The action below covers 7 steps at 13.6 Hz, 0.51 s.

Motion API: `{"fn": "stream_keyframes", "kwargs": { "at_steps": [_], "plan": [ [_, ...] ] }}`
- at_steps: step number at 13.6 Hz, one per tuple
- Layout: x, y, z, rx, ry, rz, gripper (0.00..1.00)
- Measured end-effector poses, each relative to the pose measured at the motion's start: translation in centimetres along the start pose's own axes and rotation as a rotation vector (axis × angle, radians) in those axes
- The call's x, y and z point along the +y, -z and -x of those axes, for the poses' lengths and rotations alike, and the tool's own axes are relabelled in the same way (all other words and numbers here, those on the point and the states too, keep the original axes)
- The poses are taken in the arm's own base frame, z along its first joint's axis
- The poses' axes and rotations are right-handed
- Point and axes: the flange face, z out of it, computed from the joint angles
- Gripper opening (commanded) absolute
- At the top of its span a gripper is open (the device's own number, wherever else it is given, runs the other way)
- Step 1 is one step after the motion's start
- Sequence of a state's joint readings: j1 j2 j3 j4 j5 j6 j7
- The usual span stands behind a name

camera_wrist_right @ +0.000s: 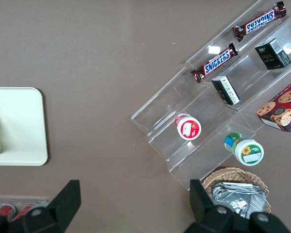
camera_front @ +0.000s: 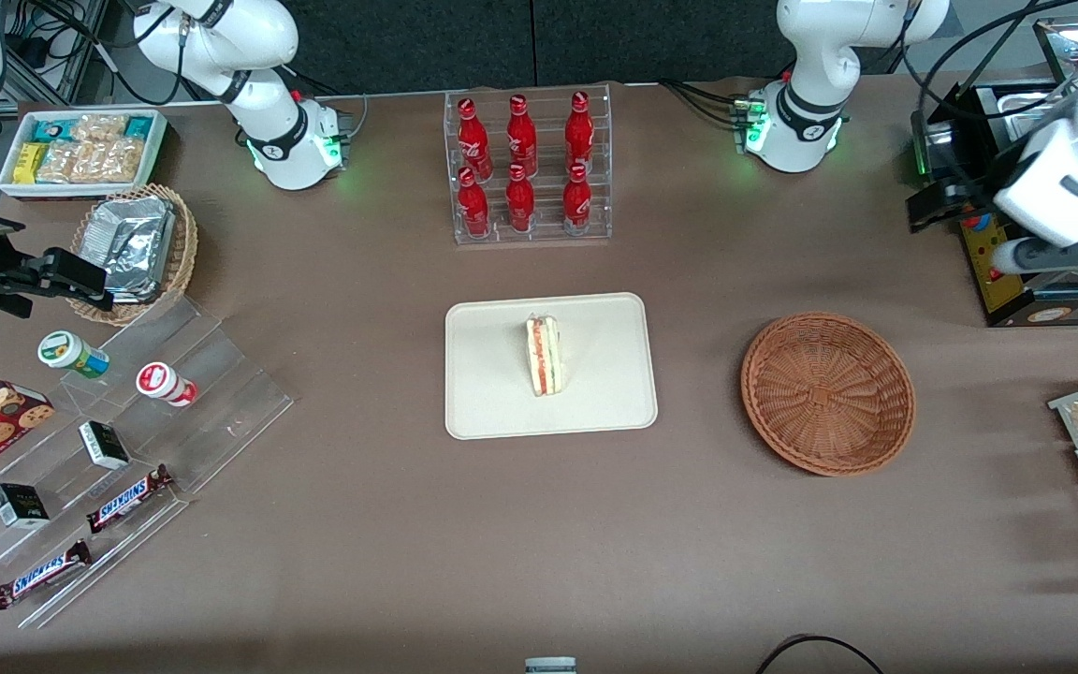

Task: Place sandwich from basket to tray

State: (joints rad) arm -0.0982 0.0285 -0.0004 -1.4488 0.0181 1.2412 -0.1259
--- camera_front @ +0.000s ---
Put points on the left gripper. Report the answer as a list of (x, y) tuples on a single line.
[(981, 183)]

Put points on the triangular sandwich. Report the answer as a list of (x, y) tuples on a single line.
[(544, 356)]

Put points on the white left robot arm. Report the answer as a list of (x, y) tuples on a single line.
[(810, 56)]

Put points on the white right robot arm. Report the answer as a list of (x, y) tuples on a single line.
[(268, 140)]

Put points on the light wicker basket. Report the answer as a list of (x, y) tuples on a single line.
[(181, 253)]

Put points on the brown wicker basket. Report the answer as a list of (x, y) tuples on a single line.
[(829, 393)]

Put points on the cream rectangular tray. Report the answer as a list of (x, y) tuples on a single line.
[(483, 374)]

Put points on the black device with green light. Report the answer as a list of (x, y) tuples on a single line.
[(937, 140)]

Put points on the green lid yogurt cup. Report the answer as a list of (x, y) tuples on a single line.
[(66, 351)]

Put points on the silver foil wrapped package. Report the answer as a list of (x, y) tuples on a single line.
[(132, 243)]

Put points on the white plastic snack bin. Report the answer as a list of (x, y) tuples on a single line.
[(90, 192)]

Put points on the clear cracker bag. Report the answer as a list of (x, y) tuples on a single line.
[(99, 128), (59, 164), (113, 161)]

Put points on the yellow snack packet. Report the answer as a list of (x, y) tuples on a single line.
[(29, 164)]

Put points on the red lid yogurt cup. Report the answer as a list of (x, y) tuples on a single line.
[(163, 382)]

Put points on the teal snack packet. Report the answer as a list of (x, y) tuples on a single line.
[(48, 129), (138, 126)]

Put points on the small black carton box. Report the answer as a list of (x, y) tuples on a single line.
[(20, 505), (104, 445)]

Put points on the clear acrylic stepped display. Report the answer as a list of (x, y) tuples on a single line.
[(230, 412)]

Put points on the Snickers chocolate bar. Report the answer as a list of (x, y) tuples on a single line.
[(41, 574), (129, 497)]

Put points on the red cola bottle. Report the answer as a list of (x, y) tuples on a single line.
[(473, 136), (579, 129), (521, 131), (473, 204), (519, 199), (577, 198)]

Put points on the clear acrylic bottle rack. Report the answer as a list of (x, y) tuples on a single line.
[(546, 234)]

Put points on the small grey object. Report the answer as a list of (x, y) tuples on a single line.
[(550, 666)]

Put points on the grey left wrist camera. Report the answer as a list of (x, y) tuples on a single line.
[(1016, 257)]

